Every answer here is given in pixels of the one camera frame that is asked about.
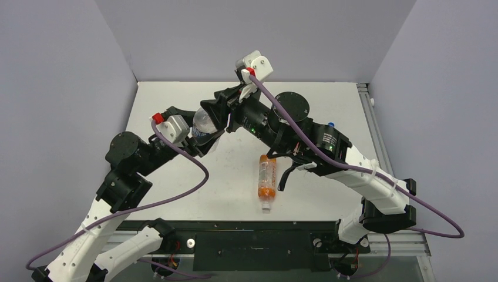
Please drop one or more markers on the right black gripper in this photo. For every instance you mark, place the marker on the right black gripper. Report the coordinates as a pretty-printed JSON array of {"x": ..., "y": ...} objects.
[{"x": 226, "y": 110}]

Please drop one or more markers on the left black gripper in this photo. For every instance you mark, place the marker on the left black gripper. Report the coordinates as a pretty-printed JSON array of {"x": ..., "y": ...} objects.
[{"x": 193, "y": 145}]

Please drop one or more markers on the clear water bottle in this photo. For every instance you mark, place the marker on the clear water bottle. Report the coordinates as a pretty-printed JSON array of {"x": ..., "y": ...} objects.
[{"x": 203, "y": 124}]

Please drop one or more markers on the slim orange drink bottle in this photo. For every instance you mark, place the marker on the slim orange drink bottle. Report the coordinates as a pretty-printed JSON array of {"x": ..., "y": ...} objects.
[{"x": 267, "y": 187}]

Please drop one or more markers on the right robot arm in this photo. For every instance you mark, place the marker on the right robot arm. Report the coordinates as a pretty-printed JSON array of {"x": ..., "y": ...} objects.
[{"x": 321, "y": 149}]

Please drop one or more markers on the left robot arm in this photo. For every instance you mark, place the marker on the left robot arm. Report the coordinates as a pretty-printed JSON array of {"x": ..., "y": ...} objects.
[{"x": 81, "y": 257}]

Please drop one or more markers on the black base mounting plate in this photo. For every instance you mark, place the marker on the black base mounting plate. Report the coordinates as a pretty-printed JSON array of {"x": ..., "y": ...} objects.
[{"x": 257, "y": 245}]

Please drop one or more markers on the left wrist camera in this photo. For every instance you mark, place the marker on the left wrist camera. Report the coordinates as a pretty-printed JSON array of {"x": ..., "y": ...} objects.
[{"x": 175, "y": 129}]

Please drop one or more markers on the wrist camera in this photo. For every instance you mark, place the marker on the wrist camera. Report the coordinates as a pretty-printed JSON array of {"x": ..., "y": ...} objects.
[
  {"x": 253, "y": 64},
  {"x": 175, "y": 129}
]

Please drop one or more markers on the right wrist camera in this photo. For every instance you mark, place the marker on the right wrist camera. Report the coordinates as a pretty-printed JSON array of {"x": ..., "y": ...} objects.
[{"x": 253, "y": 64}]

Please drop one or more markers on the aluminium frame rail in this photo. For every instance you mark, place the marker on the aluminium frame rail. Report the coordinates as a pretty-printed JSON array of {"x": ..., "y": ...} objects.
[{"x": 368, "y": 106}]

